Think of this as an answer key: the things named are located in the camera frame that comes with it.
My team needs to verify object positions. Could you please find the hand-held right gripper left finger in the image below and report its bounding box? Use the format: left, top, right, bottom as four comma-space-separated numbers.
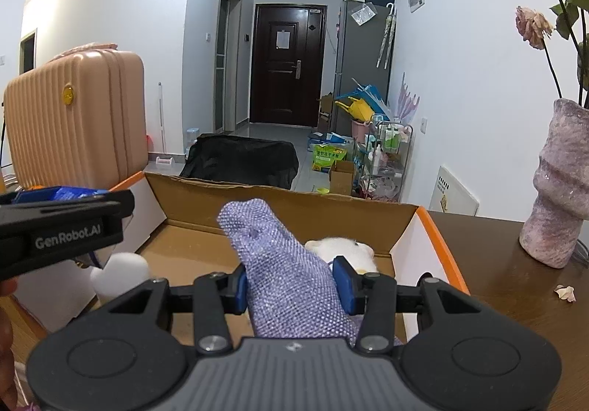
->
108, 265, 249, 357

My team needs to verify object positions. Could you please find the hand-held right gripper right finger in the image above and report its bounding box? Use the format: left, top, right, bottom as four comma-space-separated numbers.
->
334, 256, 482, 355

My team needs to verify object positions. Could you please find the white and yellow plush toy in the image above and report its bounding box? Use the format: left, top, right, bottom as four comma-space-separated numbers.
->
304, 236, 380, 274

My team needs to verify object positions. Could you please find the purple knit cloth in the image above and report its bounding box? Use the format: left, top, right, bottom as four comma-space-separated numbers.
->
217, 198, 401, 345

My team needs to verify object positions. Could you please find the white smooth soft ball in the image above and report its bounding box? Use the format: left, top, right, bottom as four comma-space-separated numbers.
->
89, 252, 150, 304

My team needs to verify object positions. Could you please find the orange cardboard box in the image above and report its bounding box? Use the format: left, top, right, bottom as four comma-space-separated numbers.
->
14, 171, 470, 347

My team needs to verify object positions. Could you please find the blue soft tissue pack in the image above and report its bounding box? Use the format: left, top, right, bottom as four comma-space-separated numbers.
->
13, 187, 109, 203

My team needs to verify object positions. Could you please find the person's left hand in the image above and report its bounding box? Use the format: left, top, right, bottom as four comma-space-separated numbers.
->
0, 279, 19, 393

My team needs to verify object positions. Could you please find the pink ribbed suitcase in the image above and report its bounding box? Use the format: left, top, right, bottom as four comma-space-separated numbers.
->
4, 47, 148, 190

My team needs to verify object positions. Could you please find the small open cardboard box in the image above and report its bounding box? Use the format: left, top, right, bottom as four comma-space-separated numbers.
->
329, 160, 357, 195

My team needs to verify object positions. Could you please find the green and yellow bag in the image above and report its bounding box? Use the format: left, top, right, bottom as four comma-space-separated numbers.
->
313, 143, 347, 173

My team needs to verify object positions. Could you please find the black fabric bag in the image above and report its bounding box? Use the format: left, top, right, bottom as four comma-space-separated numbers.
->
179, 132, 300, 190

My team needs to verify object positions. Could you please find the metal trolley rack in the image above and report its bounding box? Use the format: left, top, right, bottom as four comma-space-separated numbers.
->
359, 114, 414, 202

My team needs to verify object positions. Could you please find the white leaning board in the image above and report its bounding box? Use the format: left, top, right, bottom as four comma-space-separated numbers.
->
428, 166, 480, 217

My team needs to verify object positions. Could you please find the tall brown cardboard box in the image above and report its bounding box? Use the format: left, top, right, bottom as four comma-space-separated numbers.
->
317, 93, 335, 133

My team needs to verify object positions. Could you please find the yellow plastic stool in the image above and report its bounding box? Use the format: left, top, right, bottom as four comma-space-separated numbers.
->
334, 97, 373, 120

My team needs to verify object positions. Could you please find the pink cloth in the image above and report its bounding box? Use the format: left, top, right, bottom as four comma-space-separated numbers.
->
48, 42, 118, 62

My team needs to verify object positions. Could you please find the dark brown entrance door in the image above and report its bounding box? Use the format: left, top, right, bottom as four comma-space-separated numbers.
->
250, 3, 327, 127

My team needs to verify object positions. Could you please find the grey fridge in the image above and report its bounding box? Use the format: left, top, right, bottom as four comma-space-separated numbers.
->
334, 0, 397, 149

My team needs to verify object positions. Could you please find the grey side door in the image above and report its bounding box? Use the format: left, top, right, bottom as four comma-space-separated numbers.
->
214, 0, 243, 134

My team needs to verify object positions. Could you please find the pink textured vase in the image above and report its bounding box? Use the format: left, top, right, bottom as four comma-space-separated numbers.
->
519, 98, 589, 269

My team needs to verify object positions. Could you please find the white folded umbrella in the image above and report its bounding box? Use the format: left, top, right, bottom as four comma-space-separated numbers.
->
377, 3, 397, 69

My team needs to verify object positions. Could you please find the dried pink rose bouquet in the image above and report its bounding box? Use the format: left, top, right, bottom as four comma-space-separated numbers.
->
476, 0, 589, 110

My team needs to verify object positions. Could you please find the purple wall decoration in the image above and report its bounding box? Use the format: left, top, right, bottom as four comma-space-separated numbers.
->
396, 72, 420, 122

